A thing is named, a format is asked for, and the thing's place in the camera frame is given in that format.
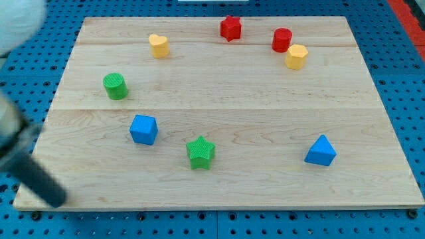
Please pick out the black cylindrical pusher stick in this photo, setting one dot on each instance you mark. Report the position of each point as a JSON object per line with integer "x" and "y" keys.
{"x": 24, "y": 168}

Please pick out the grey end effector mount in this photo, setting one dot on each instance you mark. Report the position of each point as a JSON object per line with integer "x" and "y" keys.
{"x": 17, "y": 134}

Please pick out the blue triangle block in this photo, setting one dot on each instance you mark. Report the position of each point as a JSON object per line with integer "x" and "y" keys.
{"x": 321, "y": 152}

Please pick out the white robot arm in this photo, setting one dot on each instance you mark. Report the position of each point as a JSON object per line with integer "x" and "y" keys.
{"x": 20, "y": 20}

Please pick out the green star block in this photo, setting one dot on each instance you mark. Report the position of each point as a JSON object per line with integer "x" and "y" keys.
{"x": 200, "y": 153}

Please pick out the red star block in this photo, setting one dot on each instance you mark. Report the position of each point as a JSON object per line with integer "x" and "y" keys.
{"x": 231, "y": 28}

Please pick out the green cylinder block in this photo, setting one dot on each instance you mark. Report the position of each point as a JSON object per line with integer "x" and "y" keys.
{"x": 115, "y": 86}

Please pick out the blue cube block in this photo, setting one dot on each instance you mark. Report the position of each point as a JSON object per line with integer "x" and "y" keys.
{"x": 143, "y": 129}

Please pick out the yellow heart block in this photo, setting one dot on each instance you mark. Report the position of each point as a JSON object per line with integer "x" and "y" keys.
{"x": 159, "y": 45}

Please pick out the wooden board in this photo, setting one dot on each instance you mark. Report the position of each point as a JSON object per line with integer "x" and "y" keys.
{"x": 262, "y": 117}

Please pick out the red cylinder block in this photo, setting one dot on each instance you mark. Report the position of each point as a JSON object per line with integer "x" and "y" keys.
{"x": 281, "y": 39}

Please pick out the yellow hexagon block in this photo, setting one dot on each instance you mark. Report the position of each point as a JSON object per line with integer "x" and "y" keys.
{"x": 296, "y": 56}

